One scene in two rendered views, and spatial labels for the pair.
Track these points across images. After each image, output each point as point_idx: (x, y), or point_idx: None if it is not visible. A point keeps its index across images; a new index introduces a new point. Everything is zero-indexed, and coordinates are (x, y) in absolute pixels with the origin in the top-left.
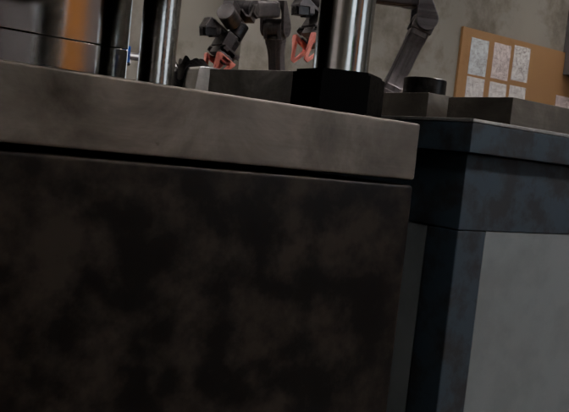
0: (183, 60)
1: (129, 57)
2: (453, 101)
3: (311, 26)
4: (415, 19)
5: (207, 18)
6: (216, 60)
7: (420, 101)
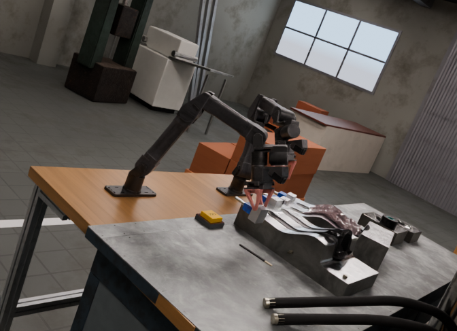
0: (345, 234)
1: None
2: (414, 234)
3: (291, 154)
4: (267, 119)
5: (285, 167)
6: (271, 196)
7: (405, 234)
